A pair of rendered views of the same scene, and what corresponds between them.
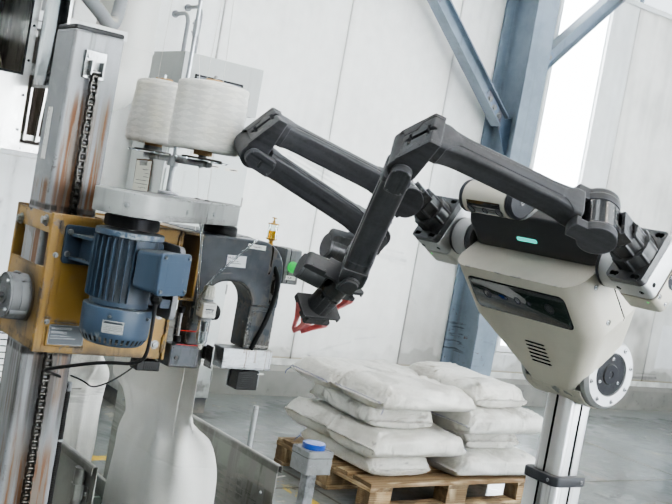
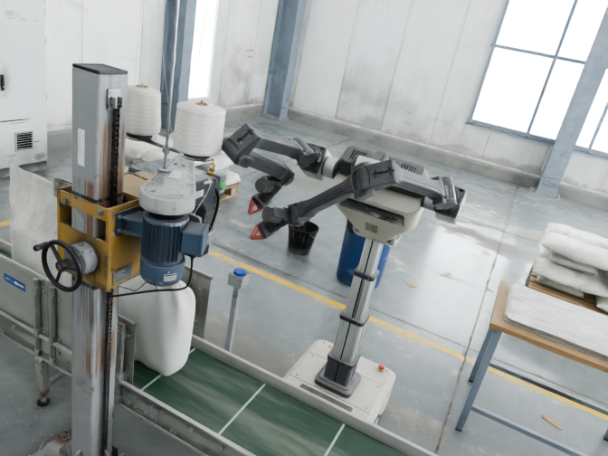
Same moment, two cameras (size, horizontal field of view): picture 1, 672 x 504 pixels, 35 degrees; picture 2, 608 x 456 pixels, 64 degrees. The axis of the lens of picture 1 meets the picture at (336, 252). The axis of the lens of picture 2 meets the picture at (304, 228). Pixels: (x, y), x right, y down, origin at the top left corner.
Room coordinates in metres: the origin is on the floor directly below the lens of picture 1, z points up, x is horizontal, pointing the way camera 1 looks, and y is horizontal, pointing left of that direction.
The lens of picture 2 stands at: (0.79, 0.86, 2.01)
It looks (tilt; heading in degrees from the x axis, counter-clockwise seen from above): 23 degrees down; 328
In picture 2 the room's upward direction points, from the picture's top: 11 degrees clockwise
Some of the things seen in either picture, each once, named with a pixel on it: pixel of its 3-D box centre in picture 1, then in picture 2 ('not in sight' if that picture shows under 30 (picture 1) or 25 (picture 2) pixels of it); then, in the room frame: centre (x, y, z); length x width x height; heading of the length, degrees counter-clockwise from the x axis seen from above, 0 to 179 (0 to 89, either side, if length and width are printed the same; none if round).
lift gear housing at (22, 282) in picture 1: (12, 294); (80, 258); (2.39, 0.70, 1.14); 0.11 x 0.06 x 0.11; 36
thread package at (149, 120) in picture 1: (158, 112); (140, 109); (2.61, 0.49, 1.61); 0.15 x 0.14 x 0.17; 36
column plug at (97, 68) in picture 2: (91, 31); (100, 68); (2.46, 0.64, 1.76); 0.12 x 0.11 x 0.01; 126
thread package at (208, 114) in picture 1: (209, 117); (199, 128); (2.40, 0.33, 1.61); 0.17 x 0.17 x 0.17
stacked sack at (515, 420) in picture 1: (482, 415); (212, 158); (5.80, -0.95, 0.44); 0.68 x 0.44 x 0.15; 126
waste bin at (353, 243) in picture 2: not in sight; (365, 245); (3.80, -1.71, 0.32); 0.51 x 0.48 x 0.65; 126
